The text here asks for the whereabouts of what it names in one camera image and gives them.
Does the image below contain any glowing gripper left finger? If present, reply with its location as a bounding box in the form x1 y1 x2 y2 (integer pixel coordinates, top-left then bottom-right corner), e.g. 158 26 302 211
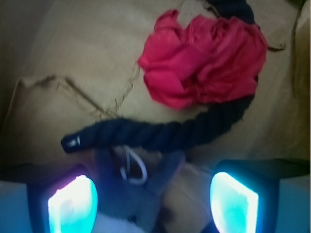
0 164 98 233

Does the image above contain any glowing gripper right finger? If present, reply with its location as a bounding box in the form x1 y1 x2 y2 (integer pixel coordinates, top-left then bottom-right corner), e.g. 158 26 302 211
209 158 311 233

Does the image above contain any gray plush donkey toy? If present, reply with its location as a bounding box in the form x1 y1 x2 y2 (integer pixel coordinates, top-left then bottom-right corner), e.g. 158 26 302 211
93 148 217 233

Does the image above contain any brown paper bag container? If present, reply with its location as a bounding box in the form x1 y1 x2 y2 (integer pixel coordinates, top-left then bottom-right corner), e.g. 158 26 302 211
0 0 310 168

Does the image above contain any red crumpled tissue paper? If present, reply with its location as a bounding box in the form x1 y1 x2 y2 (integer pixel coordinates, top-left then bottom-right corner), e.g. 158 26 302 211
138 10 268 109

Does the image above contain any navy blue twisted rope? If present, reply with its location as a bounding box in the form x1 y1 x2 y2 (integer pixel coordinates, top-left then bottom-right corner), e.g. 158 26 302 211
61 0 259 153

